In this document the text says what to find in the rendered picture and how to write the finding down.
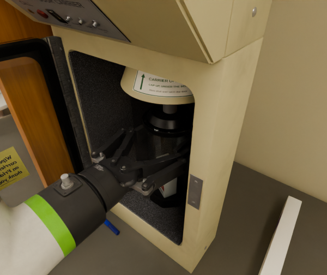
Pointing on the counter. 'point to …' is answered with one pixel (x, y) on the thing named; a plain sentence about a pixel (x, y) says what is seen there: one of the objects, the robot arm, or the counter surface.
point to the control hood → (168, 25)
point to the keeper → (194, 191)
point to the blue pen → (111, 227)
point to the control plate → (90, 15)
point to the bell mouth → (155, 88)
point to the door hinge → (70, 96)
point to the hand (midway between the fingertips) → (168, 135)
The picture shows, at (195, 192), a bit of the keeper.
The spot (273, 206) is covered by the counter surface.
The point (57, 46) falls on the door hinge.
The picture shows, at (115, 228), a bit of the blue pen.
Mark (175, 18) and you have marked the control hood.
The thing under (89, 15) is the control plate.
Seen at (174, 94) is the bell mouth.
